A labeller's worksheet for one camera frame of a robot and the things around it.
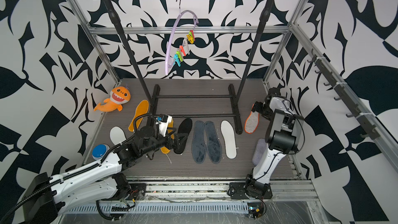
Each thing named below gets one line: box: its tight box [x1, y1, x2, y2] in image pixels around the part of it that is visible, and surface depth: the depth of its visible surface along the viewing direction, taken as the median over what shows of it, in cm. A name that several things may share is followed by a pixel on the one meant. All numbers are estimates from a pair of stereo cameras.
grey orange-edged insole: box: [244, 103, 260, 134], surface depth 99 cm
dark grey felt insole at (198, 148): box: [191, 120, 207, 164], surface depth 91 cm
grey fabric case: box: [251, 138, 268, 166], surface depth 86 cm
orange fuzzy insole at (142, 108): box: [128, 99, 150, 133], surface depth 104 cm
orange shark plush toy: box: [93, 86, 132, 112], surface depth 104 cm
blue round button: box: [91, 144, 110, 161], surface depth 87 cm
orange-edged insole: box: [220, 119, 237, 160], surface depth 93 cm
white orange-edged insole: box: [109, 126, 127, 146], surface depth 95 cm
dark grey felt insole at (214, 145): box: [204, 120, 223, 164], surface depth 91 cm
